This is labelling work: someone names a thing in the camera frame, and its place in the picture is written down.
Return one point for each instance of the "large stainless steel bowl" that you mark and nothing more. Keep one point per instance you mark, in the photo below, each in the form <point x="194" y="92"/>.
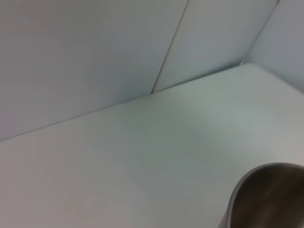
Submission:
<point x="273" y="197"/>

